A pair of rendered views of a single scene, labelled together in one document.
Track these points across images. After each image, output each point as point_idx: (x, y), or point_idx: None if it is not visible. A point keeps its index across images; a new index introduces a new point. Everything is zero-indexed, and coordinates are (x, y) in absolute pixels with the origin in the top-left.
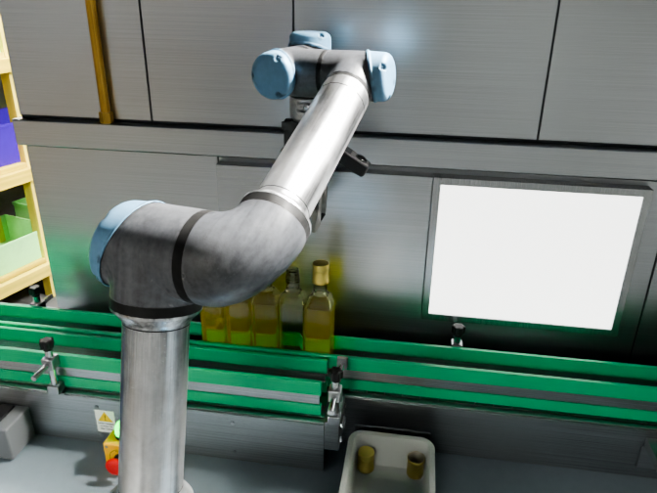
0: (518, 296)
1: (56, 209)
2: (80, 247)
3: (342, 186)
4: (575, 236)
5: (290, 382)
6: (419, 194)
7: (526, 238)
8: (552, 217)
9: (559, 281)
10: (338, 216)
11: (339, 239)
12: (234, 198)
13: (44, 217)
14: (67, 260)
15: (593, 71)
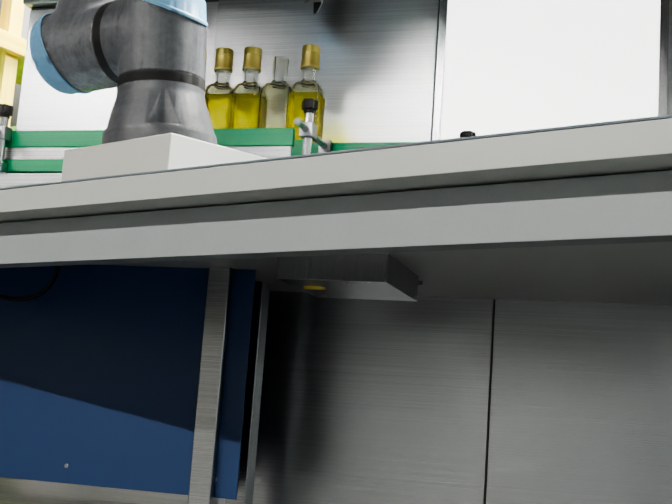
0: (542, 117)
1: (40, 76)
2: (54, 118)
3: (346, 8)
4: (596, 37)
5: (260, 131)
6: (426, 8)
7: (543, 45)
8: (569, 19)
9: (587, 92)
10: (340, 41)
11: (340, 67)
12: (232, 33)
13: (25, 86)
14: None
15: None
